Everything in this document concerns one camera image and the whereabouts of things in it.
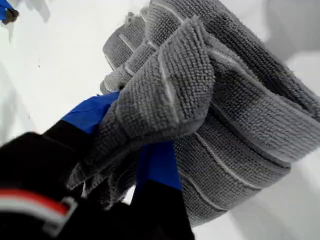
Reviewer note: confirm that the grey striped towel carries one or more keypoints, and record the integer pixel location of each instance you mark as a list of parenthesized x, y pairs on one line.
[(187, 87)]

